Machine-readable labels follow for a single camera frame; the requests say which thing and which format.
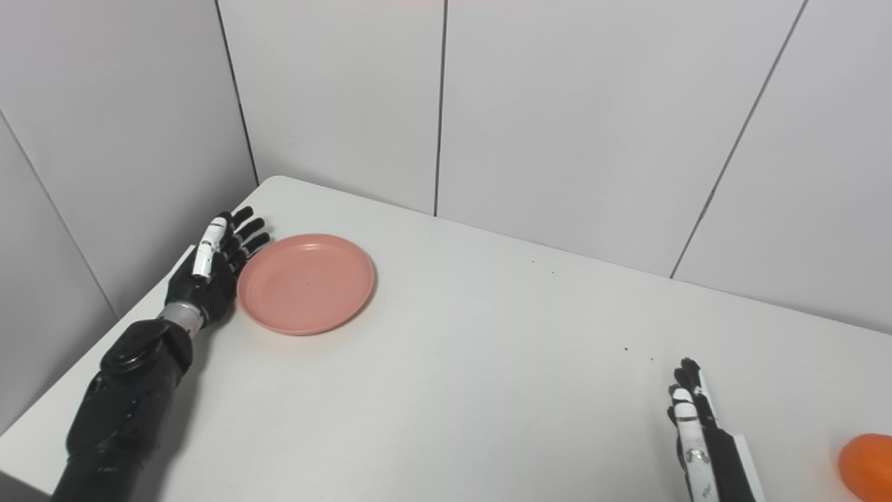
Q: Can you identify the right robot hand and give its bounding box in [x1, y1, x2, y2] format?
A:
[668, 358, 759, 502]

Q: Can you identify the pink plate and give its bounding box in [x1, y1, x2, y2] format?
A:
[237, 234, 376, 336]

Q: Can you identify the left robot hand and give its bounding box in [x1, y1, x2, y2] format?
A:
[164, 206, 271, 327]

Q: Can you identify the orange fruit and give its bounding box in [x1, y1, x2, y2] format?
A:
[838, 433, 892, 502]

